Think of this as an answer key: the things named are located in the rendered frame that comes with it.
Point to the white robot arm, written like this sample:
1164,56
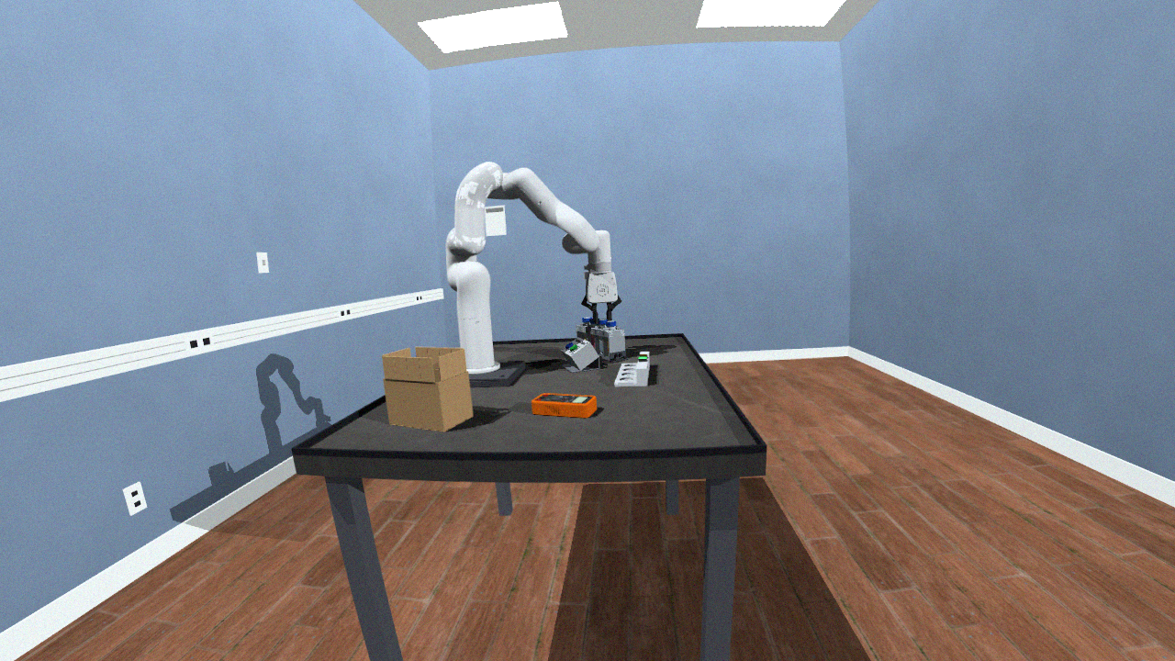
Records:
471,280

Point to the orange digital multimeter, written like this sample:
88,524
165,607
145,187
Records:
559,405

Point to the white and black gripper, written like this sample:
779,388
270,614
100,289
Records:
600,288

